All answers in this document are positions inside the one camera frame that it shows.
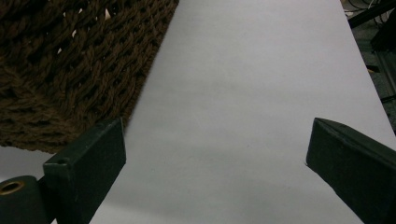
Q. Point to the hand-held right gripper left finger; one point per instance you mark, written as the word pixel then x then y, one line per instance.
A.
pixel 84 168

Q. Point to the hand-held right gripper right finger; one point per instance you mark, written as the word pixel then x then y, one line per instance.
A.
pixel 351 168

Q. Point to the brown woven basket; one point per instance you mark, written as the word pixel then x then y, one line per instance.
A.
pixel 68 71

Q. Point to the black metal stand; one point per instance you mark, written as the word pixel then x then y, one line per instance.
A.
pixel 381 28

